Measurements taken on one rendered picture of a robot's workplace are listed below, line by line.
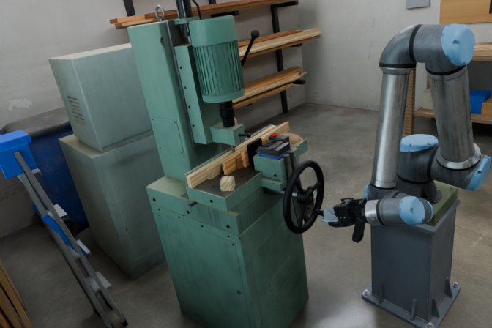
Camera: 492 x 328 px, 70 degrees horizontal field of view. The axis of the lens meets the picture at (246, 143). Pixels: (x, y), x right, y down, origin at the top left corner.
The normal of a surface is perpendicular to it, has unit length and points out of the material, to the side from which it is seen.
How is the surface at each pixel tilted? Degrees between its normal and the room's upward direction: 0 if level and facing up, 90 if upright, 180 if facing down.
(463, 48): 86
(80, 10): 90
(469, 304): 0
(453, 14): 90
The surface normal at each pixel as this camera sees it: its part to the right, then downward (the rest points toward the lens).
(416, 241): -0.73, 0.35
